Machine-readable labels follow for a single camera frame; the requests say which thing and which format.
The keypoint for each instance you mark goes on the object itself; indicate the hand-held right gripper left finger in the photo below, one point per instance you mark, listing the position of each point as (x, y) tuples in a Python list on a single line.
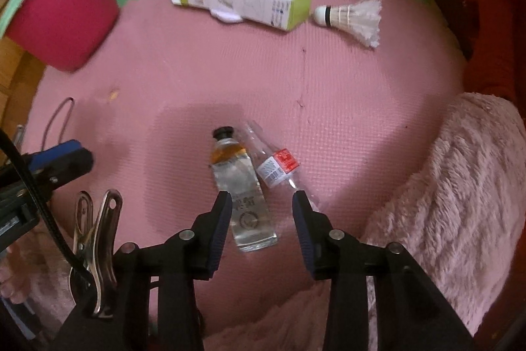
[(220, 240)]

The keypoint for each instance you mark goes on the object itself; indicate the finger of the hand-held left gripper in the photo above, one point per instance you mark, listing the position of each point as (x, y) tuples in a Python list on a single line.
[(61, 162)]

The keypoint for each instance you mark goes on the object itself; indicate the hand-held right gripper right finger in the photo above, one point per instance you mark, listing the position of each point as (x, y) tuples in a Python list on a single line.
[(308, 240)]

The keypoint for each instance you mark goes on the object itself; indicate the clear tube with black cap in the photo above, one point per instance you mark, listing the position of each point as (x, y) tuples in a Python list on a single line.
[(242, 186)]

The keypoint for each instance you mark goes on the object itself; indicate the clear bottle with red label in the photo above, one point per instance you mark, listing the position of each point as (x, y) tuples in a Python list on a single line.
[(275, 168)]

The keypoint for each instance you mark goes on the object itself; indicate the red bucket with green rim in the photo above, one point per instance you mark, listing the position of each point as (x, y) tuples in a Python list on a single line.
[(61, 9)]

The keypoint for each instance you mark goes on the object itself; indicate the white feather shuttlecock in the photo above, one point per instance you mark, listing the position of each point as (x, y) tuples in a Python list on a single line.
[(361, 20)]

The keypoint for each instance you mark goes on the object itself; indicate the person's left hand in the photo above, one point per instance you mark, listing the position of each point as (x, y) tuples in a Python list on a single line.
[(14, 281)]

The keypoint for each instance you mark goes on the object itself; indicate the metal spring clip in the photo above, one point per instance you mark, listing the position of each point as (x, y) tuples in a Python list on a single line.
[(102, 244)]

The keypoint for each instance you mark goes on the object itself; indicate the pink fluffy cloth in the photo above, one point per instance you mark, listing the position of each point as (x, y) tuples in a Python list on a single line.
[(452, 190)]

